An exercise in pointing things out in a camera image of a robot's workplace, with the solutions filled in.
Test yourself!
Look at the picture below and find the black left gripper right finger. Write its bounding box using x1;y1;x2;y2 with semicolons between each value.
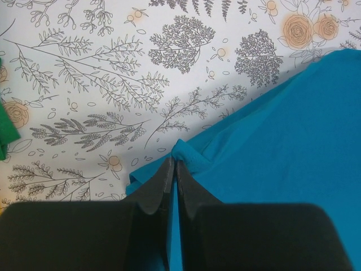
177;161;353;270

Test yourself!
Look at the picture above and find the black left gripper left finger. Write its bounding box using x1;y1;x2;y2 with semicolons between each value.
1;158;174;270

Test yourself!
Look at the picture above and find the blue t shirt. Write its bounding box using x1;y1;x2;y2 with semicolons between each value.
125;48;361;271

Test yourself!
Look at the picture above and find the floral patterned table mat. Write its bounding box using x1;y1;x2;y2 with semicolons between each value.
1;1;360;209

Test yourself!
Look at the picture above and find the green folded t shirt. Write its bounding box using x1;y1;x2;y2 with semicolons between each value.
0;56;22;161

